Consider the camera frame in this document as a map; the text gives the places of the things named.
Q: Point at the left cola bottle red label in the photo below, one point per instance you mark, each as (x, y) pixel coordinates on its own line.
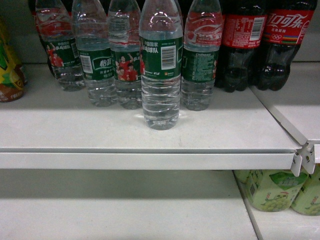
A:
(244, 21)

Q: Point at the green grape drink bottle right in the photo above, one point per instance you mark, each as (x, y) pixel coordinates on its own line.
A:
(307, 201)

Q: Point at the cola bottle red label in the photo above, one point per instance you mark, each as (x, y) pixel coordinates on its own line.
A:
(244, 21)
(284, 31)

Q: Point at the green grape drink bottle left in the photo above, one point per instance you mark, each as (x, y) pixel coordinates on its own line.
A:
(273, 190)

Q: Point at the white right neighbouring shelf board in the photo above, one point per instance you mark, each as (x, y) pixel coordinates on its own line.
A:
(296, 107)

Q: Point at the white metal shelf board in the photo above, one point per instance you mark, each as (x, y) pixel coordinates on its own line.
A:
(49, 128)

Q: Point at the green grape drink bottle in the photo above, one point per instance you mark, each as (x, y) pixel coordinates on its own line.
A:
(307, 201)
(273, 190)

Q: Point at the right cola bottle red label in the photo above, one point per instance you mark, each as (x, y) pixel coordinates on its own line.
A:
(284, 31)

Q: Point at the water bottle green label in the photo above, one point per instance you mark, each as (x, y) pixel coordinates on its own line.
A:
(161, 46)
(90, 29)
(202, 40)

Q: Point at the lower white shelf board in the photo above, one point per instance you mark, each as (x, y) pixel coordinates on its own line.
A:
(124, 219)

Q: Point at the yellow iced tea bottle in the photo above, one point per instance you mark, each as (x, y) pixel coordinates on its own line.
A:
(12, 76)

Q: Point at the far left water bottle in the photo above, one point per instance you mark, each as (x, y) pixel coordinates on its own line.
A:
(55, 28)

